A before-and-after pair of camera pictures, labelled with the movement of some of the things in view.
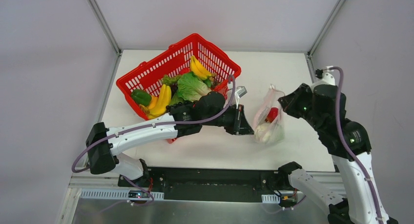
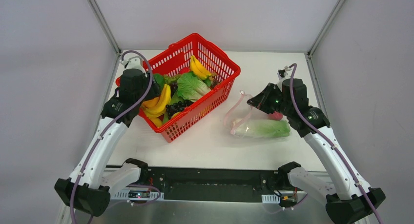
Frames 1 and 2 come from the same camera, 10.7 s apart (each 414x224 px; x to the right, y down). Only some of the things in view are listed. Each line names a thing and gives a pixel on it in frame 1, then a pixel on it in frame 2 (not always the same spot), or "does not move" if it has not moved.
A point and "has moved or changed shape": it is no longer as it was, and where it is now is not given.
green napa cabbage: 268,132 has moved or changed shape
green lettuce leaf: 190,88 does not move
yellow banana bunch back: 197,70 does not move
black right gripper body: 292,99 to 264,98
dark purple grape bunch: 179,104 does not move
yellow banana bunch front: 158,104 does not move
